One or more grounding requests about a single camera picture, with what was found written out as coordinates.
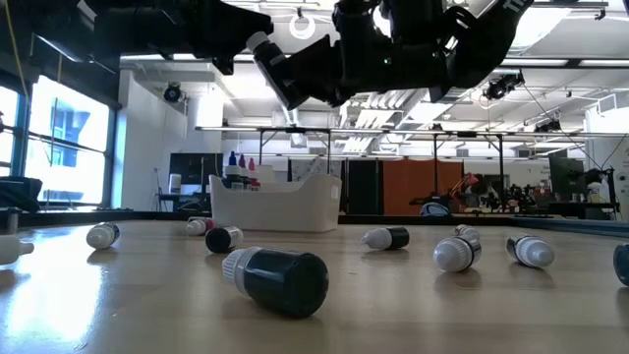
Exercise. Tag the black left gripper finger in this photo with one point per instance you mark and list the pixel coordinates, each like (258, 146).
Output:
(223, 65)
(231, 27)

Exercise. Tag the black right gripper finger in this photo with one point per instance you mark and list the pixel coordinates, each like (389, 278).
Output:
(326, 93)
(317, 61)

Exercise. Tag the tall black food coloring bottle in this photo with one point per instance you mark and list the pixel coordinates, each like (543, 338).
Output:
(260, 43)

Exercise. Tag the tall pink food coloring bottle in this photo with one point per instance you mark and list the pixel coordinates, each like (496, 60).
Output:
(252, 174)

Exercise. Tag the small green-label food coloring bottle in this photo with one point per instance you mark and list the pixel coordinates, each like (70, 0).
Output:
(388, 238)

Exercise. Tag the small black food coloring bottle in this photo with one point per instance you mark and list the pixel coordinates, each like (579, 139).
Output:
(282, 282)
(220, 240)

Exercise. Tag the small white-capped food coloring bottle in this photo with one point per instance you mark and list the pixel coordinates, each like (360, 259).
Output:
(100, 236)
(454, 254)
(12, 250)

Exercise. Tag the white bottle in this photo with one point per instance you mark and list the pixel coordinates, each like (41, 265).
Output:
(533, 252)

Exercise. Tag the small teal food coloring bottle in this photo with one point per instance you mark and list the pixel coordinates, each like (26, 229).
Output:
(623, 265)

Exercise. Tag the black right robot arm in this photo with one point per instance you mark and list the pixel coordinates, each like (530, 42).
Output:
(491, 39)

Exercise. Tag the tall purple food coloring bottle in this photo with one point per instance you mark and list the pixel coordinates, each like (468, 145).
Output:
(242, 172)

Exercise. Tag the black partition panel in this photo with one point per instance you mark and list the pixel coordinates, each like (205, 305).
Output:
(363, 187)

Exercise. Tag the black monitor on desk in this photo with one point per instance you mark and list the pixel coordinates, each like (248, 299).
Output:
(196, 167)

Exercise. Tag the orange partition panel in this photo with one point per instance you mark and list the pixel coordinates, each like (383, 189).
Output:
(408, 187)

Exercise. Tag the white plastic bin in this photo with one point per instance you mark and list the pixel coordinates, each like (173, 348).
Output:
(275, 206)

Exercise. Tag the white cylinder container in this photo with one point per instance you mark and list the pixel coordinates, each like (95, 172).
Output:
(175, 184)

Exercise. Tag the large window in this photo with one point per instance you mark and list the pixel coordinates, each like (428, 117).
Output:
(69, 147)

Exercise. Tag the blue and white ball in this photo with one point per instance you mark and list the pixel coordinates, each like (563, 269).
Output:
(435, 210)

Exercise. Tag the overhead light bar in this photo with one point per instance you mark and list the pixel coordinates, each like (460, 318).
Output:
(572, 63)

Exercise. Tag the black robot arms on bench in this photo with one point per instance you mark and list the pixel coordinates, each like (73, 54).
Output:
(513, 199)

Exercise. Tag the black box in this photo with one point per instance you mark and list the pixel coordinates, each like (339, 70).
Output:
(19, 194)

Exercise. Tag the black monitor on stand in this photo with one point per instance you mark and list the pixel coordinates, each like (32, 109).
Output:
(566, 176)

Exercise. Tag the black metal rack frame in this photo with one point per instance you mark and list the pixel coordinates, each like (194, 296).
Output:
(295, 130)

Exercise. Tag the black ceiling camera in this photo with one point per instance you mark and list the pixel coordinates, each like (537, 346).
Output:
(501, 86)
(173, 92)

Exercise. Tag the black table edge rail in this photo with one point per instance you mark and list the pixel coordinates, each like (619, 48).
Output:
(123, 216)

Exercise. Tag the side table frame rail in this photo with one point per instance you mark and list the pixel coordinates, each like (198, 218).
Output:
(575, 227)

